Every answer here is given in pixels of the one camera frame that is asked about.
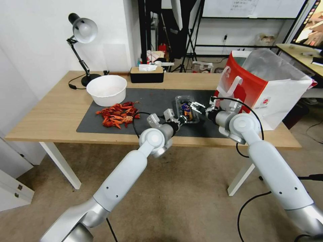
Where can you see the red crayfish shell pile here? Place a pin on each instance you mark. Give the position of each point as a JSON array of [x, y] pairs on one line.
[[117, 116]]

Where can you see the dark grey table mat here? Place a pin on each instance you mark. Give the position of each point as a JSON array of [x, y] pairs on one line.
[[151, 106]]

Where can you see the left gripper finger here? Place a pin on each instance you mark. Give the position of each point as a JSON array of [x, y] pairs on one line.
[[184, 118], [182, 123]]

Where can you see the white cabinet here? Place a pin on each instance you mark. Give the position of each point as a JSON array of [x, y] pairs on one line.
[[12, 176]]

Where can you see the whiteboard with black frame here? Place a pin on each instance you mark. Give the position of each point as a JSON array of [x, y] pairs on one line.
[[252, 8]]

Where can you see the black tripod stand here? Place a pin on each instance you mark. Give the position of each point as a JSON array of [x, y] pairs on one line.
[[191, 37]]

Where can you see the white paper bowl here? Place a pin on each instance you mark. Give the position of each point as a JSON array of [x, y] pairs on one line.
[[107, 92]]

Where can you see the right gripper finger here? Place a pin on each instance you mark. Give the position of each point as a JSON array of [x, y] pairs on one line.
[[195, 110], [197, 103]]

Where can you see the computer monitor screen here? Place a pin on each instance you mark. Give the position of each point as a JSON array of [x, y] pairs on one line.
[[311, 22]]

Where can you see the black metal shelf frame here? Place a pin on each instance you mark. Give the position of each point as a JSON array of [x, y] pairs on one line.
[[143, 30]]

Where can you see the wooden table white legs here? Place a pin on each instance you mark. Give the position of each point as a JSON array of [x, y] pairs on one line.
[[58, 108]]

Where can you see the black white desk lamp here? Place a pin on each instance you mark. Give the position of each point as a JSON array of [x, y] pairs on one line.
[[84, 30]]

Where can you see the pink white cloth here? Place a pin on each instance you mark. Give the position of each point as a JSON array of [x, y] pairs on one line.
[[154, 56]]

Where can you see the red white takeout bag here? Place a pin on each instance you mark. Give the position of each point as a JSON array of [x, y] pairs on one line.
[[252, 88]]

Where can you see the small black clip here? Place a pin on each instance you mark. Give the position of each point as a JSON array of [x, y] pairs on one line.
[[106, 72]]

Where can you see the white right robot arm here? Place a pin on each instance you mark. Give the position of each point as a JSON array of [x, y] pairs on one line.
[[272, 163]]

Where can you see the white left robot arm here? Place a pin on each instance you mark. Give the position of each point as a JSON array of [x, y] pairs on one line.
[[121, 174]]

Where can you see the pale wooden side desk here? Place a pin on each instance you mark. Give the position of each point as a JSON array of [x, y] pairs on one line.
[[297, 51]]

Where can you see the white softbox light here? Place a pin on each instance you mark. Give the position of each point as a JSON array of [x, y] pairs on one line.
[[176, 12]]

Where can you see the black notebook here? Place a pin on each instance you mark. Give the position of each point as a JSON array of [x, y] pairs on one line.
[[317, 60]]

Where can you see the red box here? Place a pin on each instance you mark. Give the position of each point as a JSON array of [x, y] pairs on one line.
[[162, 48]]

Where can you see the black tissue box wooden lid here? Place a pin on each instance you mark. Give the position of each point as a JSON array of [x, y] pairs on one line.
[[146, 75]]

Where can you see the clear plastic takeout container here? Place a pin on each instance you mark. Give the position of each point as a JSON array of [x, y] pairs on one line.
[[194, 119]]

